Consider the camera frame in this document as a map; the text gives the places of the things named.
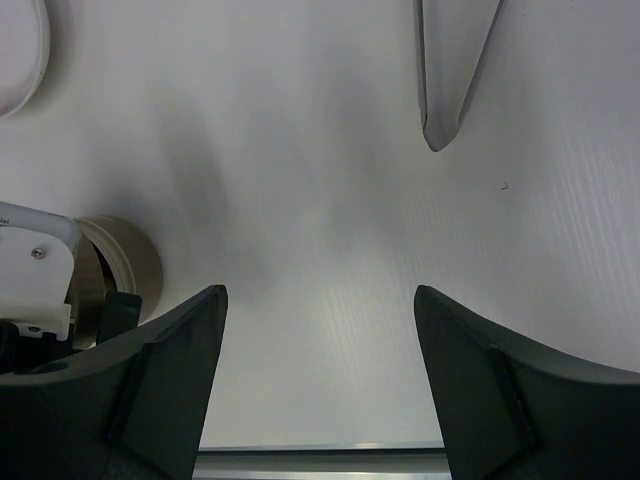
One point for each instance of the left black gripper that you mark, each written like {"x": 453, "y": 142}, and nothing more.
{"x": 120, "y": 312}

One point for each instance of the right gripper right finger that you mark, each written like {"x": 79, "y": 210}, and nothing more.
{"x": 510, "y": 407}

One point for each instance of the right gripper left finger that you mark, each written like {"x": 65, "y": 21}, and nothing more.
{"x": 132, "y": 407}

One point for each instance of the round metal lunch box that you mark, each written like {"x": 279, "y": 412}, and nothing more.
{"x": 112, "y": 255}

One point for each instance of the metal tongs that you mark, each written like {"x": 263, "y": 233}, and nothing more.
{"x": 452, "y": 38}

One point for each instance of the white oval plate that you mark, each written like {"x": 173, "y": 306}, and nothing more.
{"x": 25, "y": 49}

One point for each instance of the aluminium front rail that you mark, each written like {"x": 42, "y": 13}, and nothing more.
{"x": 359, "y": 461}

